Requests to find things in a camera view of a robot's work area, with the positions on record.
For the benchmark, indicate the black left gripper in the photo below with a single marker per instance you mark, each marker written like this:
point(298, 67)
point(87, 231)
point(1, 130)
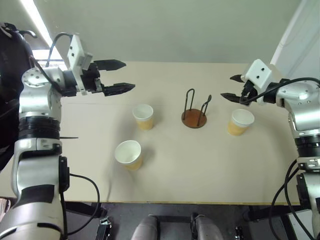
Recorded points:
point(91, 77)

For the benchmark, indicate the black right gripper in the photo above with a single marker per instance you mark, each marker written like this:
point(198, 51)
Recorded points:
point(250, 91)

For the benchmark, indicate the yellow white paper cup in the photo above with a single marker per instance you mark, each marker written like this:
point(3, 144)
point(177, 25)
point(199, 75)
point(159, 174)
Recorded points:
point(133, 163)
point(236, 128)
point(145, 123)

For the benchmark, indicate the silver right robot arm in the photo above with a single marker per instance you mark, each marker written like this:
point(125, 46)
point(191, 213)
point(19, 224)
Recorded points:
point(305, 112)

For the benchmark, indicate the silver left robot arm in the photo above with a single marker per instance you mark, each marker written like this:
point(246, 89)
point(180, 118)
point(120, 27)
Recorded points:
point(35, 100)

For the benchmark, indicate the white panel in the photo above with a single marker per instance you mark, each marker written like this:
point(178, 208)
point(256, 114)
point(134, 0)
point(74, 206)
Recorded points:
point(297, 37)

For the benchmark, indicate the bright light strip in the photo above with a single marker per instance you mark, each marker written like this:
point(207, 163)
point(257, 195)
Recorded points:
point(40, 27)

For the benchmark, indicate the person in black clothes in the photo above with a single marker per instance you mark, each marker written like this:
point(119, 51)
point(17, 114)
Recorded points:
point(10, 75)

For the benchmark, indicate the silver rounded right robot leg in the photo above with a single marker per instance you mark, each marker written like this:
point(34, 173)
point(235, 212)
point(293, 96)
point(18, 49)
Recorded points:
point(207, 228)

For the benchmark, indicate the silver rounded robot leg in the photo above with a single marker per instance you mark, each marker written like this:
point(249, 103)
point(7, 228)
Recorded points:
point(145, 228)
point(207, 228)

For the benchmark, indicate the silver rounded left robot leg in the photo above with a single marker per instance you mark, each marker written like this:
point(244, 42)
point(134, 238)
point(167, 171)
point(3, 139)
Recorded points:
point(145, 228)

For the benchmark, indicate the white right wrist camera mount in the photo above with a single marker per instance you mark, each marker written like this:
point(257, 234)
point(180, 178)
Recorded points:
point(260, 72)

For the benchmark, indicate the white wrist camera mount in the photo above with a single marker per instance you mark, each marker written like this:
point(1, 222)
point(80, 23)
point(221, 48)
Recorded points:
point(260, 72)
point(75, 50)

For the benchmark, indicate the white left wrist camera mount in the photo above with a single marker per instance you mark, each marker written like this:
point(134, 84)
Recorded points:
point(75, 50)

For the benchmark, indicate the black table frame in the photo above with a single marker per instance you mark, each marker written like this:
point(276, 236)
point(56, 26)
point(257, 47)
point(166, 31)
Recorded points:
point(82, 208)

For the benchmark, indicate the black metal bracket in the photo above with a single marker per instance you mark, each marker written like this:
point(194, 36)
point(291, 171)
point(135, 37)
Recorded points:
point(103, 228)

